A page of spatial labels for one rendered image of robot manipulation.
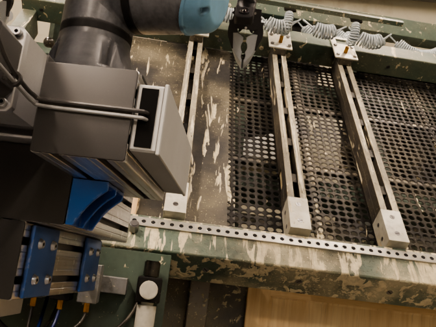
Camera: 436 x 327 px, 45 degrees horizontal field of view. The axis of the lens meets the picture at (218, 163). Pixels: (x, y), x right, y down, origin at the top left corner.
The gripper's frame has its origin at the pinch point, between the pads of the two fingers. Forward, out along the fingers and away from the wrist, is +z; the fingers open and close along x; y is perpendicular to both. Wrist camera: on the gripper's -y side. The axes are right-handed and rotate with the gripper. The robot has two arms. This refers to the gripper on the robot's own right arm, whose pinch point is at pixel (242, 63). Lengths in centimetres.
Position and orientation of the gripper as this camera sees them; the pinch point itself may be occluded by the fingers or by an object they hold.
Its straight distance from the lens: 140.1
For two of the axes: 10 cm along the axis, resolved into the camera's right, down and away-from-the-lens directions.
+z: -0.9, 9.6, 2.8
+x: -9.9, -1.1, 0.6
